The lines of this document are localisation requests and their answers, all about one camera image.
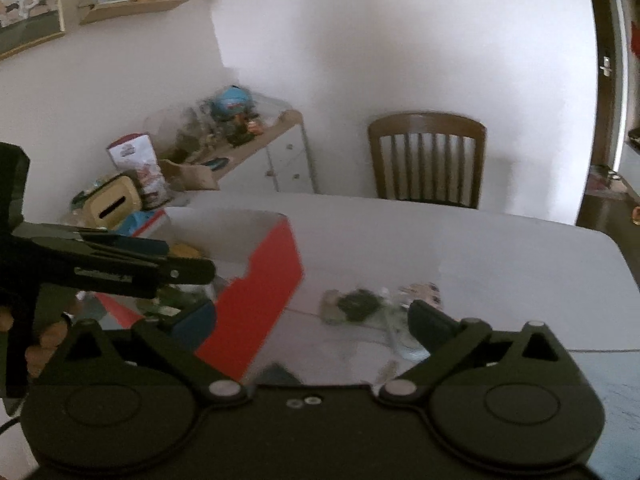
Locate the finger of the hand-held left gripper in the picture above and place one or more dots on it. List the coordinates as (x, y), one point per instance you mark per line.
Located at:
(145, 246)
(190, 271)

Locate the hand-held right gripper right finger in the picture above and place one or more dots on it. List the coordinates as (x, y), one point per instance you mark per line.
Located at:
(425, 320)

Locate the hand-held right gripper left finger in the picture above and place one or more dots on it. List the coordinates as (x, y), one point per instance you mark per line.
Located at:
(195, 319)

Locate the red white storage box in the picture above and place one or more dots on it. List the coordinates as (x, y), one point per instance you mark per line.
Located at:
(260, 300)

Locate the person's left hand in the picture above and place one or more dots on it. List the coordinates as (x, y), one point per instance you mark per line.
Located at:
(47, 342)

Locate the blue red flat box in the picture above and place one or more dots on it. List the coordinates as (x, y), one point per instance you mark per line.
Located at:
(145, 221)

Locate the cartoon face card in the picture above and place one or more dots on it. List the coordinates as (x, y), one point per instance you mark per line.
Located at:
(425, 292)

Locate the clear plastic bag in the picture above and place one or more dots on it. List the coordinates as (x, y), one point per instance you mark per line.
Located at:
(400, 332)

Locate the yellow tissue box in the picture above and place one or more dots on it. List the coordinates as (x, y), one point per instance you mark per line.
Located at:
(110, 205)

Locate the red white carton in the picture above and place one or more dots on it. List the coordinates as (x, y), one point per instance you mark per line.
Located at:
(137, 160)

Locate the dark grey card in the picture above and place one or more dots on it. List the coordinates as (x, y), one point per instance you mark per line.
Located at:
(277, 374)

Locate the pile of small toys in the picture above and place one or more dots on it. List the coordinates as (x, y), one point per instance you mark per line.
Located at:
(220, 135)

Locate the white wooden cabinet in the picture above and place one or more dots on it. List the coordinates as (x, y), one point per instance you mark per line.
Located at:
(285, 160)

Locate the blue round toy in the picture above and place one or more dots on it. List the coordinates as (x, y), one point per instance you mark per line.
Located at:
(232, 102)

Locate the brown wooden chair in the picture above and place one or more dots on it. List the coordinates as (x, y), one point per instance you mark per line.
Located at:
(425, 130)

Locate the brown wooden door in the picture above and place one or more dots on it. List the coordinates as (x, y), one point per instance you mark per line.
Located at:
(600, 135)

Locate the framed wall picture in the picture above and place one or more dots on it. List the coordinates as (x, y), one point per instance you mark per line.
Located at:
(25, 10)

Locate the wooden wall shelf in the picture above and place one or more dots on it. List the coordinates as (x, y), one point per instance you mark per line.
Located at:
(130, 10)

